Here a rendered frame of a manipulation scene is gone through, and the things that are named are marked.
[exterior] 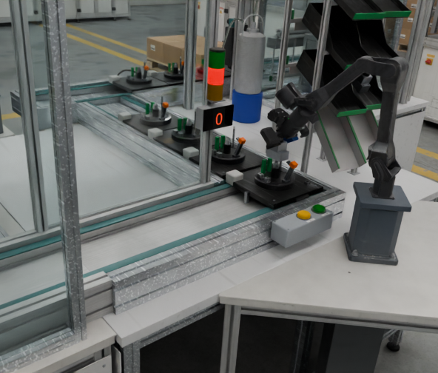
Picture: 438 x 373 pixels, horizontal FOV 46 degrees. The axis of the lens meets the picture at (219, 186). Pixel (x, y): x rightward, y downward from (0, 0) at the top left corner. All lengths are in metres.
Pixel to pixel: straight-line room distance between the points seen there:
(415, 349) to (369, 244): 1.21
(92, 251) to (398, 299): 0.85
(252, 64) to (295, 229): 1.24
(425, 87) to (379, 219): 4.44
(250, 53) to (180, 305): 1.54
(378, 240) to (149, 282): 0.69
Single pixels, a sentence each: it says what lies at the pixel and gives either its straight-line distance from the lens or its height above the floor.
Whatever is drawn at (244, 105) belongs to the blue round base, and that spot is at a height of 0.96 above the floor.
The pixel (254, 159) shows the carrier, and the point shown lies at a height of 0.97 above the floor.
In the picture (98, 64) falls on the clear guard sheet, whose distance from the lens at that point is 1.44.
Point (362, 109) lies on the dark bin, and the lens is 1.89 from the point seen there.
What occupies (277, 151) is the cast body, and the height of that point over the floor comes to 1.09.
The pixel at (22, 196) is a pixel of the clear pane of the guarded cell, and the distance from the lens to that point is 1.06.
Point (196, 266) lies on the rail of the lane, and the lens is 1.44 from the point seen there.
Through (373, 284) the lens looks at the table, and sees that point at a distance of 1.57.
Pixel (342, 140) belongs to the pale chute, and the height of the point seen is 1.07.
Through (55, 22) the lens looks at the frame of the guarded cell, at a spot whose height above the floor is 1.57.
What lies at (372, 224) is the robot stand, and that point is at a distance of 1.59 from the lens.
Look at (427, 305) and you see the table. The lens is 1.55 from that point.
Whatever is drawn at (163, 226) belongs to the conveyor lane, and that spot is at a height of 0.92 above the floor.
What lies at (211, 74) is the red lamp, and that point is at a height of 1.34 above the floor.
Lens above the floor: 1.73
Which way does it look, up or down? 26 degrees down
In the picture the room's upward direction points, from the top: 4 degrees clockwise
